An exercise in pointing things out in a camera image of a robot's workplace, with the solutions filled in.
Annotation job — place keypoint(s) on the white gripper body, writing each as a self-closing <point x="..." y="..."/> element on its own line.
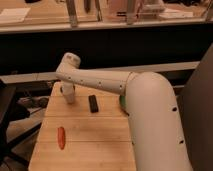
<point x="68" y="91"/>

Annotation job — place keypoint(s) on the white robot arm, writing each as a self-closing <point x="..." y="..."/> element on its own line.
<point x="153" y="114"/>

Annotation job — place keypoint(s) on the black rectangular block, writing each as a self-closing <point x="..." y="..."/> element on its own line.
<point x="93" y="104"/>

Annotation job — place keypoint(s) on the green round object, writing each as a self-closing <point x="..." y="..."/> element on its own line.
<point x="122" y="102"/>

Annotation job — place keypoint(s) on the black stand left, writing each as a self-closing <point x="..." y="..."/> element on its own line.
<point x="6" y="102"/>

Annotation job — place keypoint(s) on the dark chair right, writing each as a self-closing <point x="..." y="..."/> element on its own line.
<point x="196" y="107"/>

